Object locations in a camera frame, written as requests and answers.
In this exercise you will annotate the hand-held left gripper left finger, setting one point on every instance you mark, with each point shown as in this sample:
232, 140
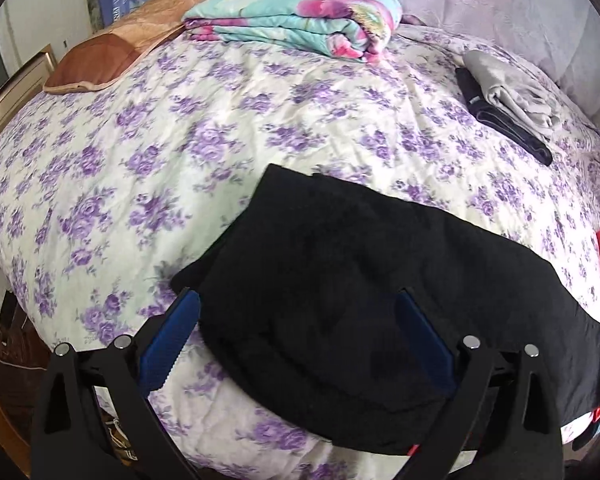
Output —
164, 347

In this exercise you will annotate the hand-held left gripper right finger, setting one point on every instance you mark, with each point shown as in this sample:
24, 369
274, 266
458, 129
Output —
426, 345

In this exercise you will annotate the black pants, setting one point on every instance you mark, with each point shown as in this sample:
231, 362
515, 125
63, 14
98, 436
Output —
330, 270

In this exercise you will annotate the purple floral bedspread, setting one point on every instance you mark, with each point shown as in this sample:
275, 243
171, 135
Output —
180, 160

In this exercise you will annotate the black garment with white stripe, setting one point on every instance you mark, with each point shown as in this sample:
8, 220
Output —
500, 122

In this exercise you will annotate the grey folded garment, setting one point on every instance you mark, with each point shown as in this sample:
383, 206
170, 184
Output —
510, 85

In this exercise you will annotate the brown pillow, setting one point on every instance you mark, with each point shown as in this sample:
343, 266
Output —
125, 45

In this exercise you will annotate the folded floral blanket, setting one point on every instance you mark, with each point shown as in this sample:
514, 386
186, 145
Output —
290, 15

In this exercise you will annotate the wooden bed frame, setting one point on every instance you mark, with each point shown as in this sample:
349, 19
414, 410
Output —
0, 385

